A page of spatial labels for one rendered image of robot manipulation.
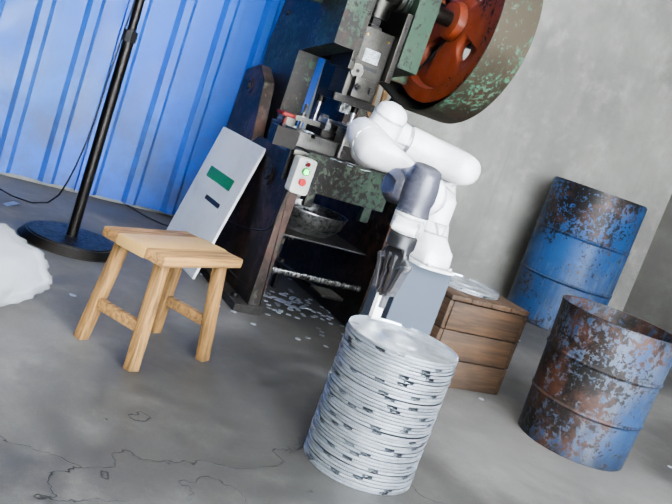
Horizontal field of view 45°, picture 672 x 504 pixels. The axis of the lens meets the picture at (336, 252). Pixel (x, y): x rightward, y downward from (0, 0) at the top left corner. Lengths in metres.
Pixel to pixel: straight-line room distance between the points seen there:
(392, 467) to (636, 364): 1.08
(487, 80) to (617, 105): 2.62
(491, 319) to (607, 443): 0.60
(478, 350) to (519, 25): 1.24
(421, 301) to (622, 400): 0.72
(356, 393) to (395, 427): 0.12
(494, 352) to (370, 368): 1.27
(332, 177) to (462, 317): 0.73
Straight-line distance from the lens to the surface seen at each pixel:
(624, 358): 2.80
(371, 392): 1.95
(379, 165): 2.33
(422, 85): 3.61
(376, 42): 3.33
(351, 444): 2.01
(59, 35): 4.19
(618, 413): 2.87
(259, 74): 3.60
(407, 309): 2.70
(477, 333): 3.08
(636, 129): 6.00
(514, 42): 3.28
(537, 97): 5.39
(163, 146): 4.35
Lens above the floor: 0.84
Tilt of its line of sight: 10 degrees down
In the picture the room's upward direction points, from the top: 19 degrees clockwise
